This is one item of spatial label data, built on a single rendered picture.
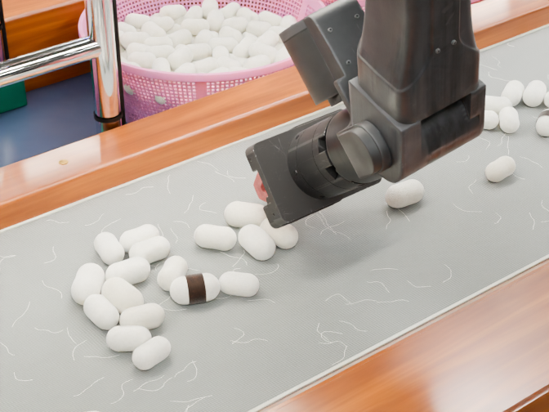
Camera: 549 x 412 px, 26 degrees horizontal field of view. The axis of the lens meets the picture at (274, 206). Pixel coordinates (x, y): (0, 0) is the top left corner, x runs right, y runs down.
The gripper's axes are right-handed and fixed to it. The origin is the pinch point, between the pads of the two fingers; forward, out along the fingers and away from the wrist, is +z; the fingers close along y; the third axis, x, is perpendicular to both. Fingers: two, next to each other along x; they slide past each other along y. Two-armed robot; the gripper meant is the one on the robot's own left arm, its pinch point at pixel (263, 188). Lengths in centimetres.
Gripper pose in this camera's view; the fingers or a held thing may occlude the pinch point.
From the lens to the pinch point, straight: 99.9
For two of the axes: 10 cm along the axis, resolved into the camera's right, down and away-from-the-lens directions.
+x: 3.9, 9.2, 0.0
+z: -4.8, 2.0, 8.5
